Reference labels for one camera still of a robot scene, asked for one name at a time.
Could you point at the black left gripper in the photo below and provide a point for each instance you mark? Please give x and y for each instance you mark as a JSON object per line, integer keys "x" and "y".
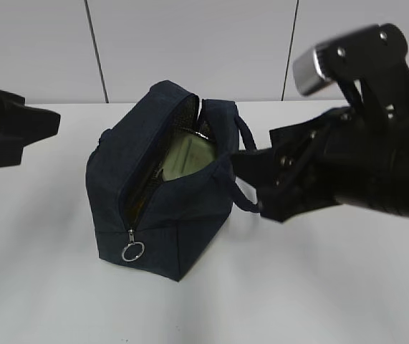
{"x": 22, "y": 124}

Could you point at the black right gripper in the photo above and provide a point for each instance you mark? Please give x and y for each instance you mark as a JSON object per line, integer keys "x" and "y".
{"x": 317, "y": 164}

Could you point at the green lid glass container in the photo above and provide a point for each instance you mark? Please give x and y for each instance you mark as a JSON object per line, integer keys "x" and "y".
{"x": 187, "y": 155}

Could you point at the dark blue lunch bag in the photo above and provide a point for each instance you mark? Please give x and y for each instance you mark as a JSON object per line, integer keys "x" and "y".
{"x": 140, "y": 220}

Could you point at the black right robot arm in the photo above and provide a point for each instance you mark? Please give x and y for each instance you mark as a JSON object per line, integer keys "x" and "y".
{"x": 390, "y": 150}

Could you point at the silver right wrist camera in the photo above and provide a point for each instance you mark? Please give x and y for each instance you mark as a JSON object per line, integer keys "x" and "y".
{"x": 369, "y": 65}

